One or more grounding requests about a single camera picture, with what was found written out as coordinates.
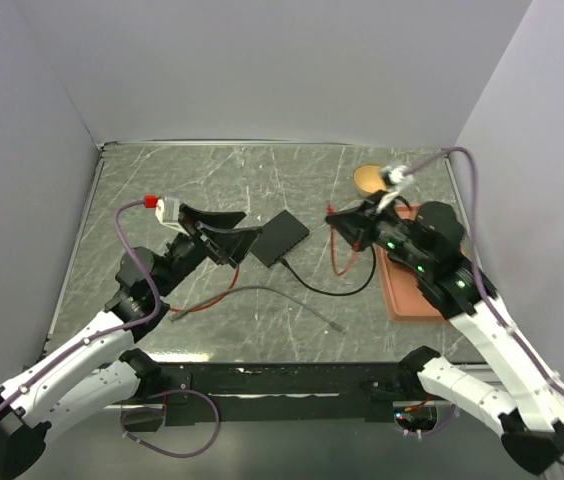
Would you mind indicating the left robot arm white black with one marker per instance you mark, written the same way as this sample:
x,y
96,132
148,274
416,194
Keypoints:
x,y
101,365

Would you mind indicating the black network switch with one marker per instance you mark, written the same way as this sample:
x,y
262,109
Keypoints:
x,y
279,236

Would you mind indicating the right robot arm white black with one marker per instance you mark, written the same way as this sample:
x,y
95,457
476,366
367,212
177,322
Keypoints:
x,y
527,410

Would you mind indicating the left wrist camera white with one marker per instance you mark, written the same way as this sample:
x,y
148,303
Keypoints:
x,y
166,210

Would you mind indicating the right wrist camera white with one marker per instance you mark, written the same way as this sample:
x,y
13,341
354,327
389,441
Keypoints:
x,y
396,179

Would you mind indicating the salmon pink tray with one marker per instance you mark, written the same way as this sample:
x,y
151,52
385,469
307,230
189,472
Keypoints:
x,y
404,300

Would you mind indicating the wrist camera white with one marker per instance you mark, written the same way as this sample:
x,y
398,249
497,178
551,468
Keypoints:
x,y
166,210
396,179

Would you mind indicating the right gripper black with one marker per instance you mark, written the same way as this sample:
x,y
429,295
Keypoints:
x,y
354,223

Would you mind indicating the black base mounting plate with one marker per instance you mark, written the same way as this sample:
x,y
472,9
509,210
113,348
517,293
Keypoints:
x,y
260,392

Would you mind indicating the yellow ceramic bowl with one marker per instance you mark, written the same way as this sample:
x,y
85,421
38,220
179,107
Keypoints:
x,y
367,180

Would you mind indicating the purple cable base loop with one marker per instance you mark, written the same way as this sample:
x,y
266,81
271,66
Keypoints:
x,y
136,423

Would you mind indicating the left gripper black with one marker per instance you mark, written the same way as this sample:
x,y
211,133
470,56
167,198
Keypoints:
x,y
234,242

